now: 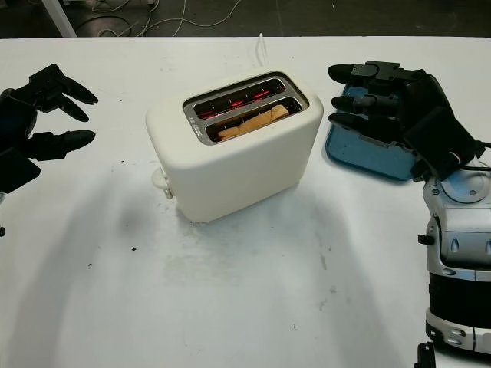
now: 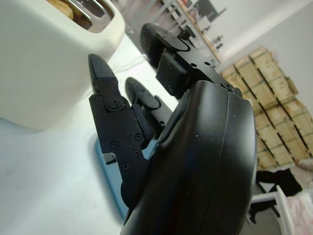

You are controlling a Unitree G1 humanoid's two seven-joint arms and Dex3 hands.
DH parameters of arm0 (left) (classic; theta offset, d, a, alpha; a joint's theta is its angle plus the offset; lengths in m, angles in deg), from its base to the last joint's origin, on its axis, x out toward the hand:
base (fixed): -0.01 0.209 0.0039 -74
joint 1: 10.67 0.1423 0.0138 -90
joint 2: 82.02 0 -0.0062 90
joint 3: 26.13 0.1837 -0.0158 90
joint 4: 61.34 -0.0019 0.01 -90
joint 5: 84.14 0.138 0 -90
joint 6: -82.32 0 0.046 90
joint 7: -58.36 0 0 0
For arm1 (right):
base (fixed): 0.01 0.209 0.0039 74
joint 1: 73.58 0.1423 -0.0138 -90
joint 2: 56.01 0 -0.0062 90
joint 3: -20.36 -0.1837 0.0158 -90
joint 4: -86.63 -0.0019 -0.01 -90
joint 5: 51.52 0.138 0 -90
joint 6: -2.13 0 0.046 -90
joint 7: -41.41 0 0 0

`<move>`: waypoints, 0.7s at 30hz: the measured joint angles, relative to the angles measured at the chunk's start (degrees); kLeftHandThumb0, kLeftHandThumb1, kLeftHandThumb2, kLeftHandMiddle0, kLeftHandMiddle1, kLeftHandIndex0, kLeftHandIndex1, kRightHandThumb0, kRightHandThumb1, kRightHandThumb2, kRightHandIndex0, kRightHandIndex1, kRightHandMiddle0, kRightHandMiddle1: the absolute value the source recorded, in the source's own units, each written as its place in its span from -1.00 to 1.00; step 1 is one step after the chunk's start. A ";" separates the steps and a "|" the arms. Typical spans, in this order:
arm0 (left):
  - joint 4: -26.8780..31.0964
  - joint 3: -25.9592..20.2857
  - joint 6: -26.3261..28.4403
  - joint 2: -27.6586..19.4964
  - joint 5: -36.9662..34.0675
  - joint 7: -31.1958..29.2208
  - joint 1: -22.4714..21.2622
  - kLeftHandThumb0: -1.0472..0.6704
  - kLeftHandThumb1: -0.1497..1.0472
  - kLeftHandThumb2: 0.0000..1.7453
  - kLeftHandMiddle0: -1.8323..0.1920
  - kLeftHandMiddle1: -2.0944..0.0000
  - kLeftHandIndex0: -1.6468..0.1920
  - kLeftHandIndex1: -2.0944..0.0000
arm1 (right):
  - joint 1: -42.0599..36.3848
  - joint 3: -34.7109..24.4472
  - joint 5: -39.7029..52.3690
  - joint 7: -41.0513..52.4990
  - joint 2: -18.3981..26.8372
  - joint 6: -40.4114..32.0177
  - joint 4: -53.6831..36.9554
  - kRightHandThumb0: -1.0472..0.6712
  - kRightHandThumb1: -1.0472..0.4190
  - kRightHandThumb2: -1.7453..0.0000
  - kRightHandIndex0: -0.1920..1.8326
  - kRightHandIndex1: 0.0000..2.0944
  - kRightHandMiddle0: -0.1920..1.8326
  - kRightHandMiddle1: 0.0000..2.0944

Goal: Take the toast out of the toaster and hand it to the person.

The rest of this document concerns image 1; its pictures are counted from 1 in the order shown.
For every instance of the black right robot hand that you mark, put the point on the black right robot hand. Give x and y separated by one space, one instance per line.
422 96

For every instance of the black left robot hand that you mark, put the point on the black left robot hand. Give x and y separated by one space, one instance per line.
15 115

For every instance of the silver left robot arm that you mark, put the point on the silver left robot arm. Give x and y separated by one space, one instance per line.
2 231

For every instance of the toast slice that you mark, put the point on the toast slice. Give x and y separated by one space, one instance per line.
249 124

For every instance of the cream white toaster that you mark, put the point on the cream white toaster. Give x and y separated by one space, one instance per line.
238 176

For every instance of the blue plastic tray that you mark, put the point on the blue plastic tray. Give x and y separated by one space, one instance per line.
356 153

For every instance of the white table leg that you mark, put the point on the white table leg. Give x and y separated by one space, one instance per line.
55 17

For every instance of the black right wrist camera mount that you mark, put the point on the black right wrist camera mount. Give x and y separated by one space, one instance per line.
437 142

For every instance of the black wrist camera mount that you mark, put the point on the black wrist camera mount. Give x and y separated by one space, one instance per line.
15 172
437 142

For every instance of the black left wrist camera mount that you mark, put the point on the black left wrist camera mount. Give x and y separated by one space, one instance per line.
15 172

